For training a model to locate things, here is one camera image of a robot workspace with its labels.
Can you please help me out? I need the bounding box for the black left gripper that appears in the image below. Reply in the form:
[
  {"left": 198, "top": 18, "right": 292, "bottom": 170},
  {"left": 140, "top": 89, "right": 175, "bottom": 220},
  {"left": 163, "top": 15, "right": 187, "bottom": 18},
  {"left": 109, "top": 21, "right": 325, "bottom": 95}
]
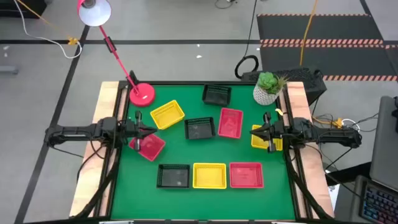
[{"left": 126, "top": 111, "right": 158, "bottom": 152}]

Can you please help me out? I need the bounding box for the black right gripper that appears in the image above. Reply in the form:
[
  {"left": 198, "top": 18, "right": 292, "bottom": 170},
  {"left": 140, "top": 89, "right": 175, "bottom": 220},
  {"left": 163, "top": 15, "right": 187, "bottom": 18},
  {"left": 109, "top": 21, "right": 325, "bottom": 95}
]
[{"left": 249, "top": 111, "right": 284, "bottom": 154}]

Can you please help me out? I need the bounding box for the yellow plastic basket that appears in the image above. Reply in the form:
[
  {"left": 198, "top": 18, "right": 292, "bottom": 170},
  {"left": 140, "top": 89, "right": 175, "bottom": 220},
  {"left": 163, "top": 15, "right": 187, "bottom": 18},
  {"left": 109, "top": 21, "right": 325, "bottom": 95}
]
[
  {"left": 251, "top": 124, "right": 284, "bottom": 152},
  {"left": 150, "top": 99, "right": 186, "bottom": 131},
  {"left": 192, "top": 162, "right": 228, "bottom": 190}
]

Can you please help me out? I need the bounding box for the red plastic basket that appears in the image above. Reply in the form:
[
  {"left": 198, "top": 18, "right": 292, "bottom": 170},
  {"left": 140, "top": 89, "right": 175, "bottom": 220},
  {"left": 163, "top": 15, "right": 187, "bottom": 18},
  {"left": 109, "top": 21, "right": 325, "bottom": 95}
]
[
  {"left": 217, "top": 107, "right": 244, "bottom": 139},
  {"left": 128, "top": 133, "right": 167, "bottom": 162},
  {"left": 229, "top": 162, "right": 265, "bottom": 189}
]

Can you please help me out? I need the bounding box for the black plastic basket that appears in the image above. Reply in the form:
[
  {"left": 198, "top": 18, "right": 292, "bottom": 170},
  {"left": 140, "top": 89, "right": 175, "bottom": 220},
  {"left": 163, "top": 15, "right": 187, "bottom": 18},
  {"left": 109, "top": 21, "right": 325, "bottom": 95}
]
[
  {"left": 156, "top": 164, "right": 191, "bottom": 189},
  {"left": 183, "top": 116, "right": 216, "bottom": 140},
  {"left": 201, "top": 83, "right": 233, "bottom": 107}
]

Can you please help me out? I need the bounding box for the red desk lamp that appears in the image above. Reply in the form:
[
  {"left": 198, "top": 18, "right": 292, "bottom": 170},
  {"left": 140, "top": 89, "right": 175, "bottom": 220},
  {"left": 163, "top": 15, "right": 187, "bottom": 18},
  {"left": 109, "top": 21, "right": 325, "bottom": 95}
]
[{"left": 76, "top": 0, "right": 156, "bottom": 108}]

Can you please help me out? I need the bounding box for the succulent in white pot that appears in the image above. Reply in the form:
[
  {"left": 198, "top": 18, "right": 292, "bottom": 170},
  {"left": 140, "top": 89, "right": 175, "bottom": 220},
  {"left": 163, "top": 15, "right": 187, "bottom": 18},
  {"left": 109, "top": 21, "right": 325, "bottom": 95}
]
[{"left": 252, "top": 71, "right": 289, "bottom": 106}]

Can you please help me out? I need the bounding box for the green table mat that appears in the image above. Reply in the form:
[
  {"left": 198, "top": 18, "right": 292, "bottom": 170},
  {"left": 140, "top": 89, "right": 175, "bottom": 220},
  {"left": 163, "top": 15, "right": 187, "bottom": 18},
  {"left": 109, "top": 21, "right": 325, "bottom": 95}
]
[{"left": 110, "top": 83, "right": 296, "bottom": 220}]

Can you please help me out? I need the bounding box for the black mat with striped edge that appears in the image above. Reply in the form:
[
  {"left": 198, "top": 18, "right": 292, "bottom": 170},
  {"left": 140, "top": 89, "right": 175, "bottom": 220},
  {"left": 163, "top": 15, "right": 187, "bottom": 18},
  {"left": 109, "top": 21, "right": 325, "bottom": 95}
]
[
  {"left": 260, "top": 43, "right": 398, "bottom": 82},
  {"left": 256, "top": 13, "right": 385, "bottom": 44}
]

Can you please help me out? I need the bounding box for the grey laptop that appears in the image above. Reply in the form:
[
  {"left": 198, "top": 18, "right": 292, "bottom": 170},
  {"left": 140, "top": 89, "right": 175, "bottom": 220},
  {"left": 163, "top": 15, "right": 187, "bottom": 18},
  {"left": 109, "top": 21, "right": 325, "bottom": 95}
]
[{"left": 369, "top": 95, "right": 398, "bottom": 192}]

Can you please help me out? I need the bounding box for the backlit black keyboard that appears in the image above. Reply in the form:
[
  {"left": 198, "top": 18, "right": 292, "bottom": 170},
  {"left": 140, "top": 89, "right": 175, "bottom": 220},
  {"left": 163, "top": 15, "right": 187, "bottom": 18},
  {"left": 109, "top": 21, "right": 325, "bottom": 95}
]
[{"left": 359, "top": 183, "right": 398, "bottom": 224}]

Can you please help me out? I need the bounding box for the black cabinet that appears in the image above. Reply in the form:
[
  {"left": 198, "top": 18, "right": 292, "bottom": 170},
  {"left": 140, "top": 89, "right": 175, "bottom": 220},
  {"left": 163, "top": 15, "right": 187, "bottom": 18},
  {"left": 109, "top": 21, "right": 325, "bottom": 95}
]
[{"left": 0, "top": 0, "right": 47, "bottom": 19}]

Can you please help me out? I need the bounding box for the black coiled cable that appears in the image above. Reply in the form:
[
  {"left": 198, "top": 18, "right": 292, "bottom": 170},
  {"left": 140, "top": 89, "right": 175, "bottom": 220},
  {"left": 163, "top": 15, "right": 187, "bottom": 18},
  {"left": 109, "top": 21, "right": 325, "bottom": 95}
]
[{"left": 234, "top": 0, "right": 261, "bottom": 80}]

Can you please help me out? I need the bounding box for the white looped cable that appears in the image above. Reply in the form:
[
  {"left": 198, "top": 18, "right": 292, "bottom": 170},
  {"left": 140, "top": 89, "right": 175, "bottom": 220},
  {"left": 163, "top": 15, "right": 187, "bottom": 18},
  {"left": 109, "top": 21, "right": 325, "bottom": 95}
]
[{"left": 341, "top": 118, "right": 361, "bottom": 134}]

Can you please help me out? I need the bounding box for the white floor cable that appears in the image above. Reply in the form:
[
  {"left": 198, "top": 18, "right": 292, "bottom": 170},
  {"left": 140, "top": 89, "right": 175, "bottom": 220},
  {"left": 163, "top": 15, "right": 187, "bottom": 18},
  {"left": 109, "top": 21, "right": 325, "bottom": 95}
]
[{"left": 12, "top": 0, "right": 83, "bottom": 59}]

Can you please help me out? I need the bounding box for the yellow hanging cable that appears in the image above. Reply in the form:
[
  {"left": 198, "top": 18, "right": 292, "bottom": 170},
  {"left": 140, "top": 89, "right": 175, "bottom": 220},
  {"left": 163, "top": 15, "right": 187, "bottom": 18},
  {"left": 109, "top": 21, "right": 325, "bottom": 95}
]
[{"left": 299, "top": 0, "right": 319, "bottom": 67}]

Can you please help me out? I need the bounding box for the orange cable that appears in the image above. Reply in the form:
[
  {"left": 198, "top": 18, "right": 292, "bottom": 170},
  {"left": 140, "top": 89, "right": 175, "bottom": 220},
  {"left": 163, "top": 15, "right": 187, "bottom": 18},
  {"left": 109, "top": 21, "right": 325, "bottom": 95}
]
[{"left": 16, "top": 0, "right": 75, "bottom": 42}]

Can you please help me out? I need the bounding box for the grey floor bracket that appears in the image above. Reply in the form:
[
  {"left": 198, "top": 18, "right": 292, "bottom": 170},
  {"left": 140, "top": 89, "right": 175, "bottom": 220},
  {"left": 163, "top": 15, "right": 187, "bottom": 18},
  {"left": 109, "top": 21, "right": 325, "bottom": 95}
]
[{"left": 0, "top": 65, "right": 19, "bottom": 75}]

